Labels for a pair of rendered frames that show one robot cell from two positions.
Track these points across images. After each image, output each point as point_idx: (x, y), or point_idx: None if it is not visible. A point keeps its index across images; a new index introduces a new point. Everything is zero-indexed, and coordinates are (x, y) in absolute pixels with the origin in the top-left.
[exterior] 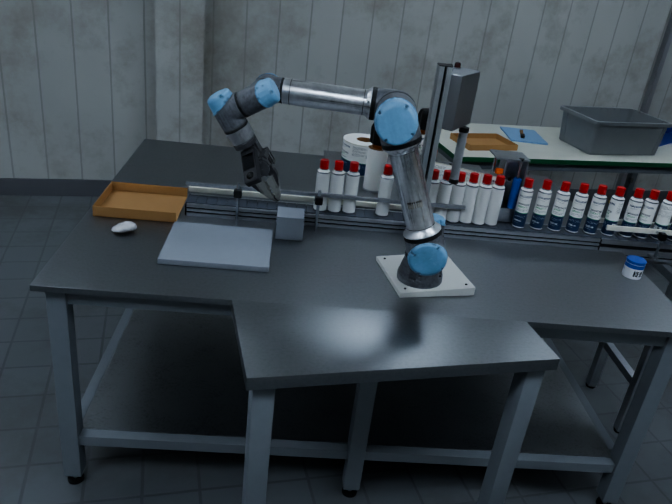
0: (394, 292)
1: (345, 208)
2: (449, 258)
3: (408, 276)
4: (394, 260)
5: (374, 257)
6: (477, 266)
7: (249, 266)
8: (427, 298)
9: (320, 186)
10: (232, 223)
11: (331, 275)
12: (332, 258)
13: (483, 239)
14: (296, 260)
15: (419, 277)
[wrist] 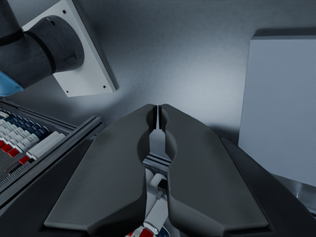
0: (78, 10)
1: (147, 174)
2: (60, 85)
3: (56, 26)
4: (95, 82)
5: (118, 95)
6: (51, 82)
7: (298, 38)
8: (51, 4)
9: (161, 208)
10: (304, 195)
11: (150, 44)
12: (157, 92)
13: (65, 122)
14: (201, 85)
15: (43, 21)
